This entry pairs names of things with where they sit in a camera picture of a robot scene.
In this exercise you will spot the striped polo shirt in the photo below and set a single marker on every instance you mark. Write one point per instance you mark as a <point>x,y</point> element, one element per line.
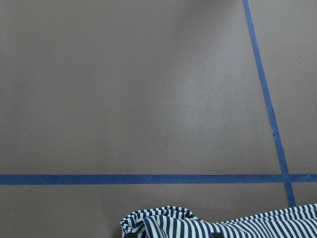
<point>178,222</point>

